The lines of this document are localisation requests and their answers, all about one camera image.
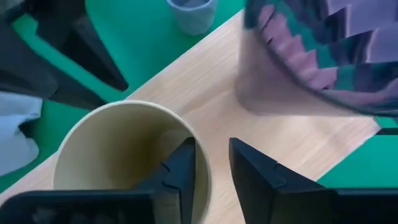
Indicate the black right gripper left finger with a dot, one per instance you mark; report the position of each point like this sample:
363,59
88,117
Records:
178,186

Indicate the cream tall cup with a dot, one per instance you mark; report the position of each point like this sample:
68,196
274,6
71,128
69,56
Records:
109,146

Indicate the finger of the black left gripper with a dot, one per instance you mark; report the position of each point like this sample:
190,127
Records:
37,74
93,59

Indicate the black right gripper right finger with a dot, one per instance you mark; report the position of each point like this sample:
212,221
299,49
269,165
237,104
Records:
267,196

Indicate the lavender grey mug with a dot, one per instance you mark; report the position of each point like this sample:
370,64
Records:
192,18

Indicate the grey cloth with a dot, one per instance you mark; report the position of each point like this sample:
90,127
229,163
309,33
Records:
15,133

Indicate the purple faceted plastic tumbler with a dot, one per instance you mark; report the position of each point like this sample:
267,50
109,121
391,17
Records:
326,46

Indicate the green table mat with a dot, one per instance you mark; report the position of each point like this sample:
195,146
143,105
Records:
140,46

